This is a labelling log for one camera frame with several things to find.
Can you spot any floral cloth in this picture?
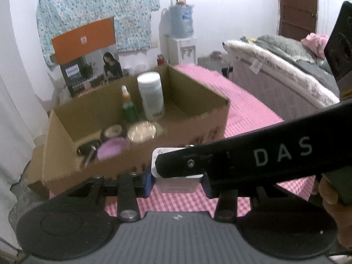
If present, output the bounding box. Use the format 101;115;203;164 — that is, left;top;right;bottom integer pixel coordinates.
37;0;160;67

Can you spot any green dropper bottle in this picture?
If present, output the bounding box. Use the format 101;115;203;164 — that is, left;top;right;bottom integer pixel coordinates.
121;85;139;124

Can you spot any blue water jug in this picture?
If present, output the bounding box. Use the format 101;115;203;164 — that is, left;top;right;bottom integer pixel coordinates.
167;4;195;38

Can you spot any white pill bottle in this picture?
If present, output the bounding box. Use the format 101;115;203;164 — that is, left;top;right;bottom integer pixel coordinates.
137;71;166;121

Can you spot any grey blanket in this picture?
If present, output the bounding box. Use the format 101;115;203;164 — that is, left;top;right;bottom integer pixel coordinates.
255;34;342;94

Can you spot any brown cardboard box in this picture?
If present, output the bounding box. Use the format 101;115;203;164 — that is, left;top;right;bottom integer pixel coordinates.
41;64;230;198

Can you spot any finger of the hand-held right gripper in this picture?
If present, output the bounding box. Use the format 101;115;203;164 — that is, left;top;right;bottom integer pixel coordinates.
155;142;213;179

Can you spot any person's right hand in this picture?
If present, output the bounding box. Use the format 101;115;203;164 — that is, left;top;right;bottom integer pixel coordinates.
318;174;352;254

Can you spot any small white square bottle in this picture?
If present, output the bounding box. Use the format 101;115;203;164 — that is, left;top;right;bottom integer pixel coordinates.
151;148;205;193

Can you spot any pink garment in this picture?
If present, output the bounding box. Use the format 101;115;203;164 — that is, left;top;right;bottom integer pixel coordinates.
301;32;330;59

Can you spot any white plastic bag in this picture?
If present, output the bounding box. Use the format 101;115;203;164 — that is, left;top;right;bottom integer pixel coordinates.
49;69;72;105

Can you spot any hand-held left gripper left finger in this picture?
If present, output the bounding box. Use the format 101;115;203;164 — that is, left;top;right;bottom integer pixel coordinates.
66;172;154;222

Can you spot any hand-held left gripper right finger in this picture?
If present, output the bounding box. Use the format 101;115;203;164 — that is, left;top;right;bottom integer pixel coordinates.
202;174;257;222

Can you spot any brown wooden door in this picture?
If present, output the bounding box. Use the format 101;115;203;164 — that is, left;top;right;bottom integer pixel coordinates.
277;0;320;38

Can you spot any black key fob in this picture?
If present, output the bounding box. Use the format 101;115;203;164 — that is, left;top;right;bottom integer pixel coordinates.
77;140;102;156

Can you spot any purple plastic lid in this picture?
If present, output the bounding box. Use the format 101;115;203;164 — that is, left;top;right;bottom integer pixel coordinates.
96;137;130;161

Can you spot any white curtain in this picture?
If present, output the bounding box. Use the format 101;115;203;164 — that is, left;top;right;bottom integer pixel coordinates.
0;73;50;256

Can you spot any pink checked tablecloth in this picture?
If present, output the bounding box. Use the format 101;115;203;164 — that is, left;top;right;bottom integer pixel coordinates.
106;64;315;218

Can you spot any orange printed appliance box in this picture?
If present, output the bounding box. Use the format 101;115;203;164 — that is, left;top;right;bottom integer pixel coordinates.
51;17;125;97

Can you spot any gold-lid dark jar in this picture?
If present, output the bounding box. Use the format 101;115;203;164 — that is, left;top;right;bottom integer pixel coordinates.
127;121;157;144

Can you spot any black tape roll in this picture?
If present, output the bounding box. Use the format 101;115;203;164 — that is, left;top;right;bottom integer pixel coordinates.
100;124;128;142

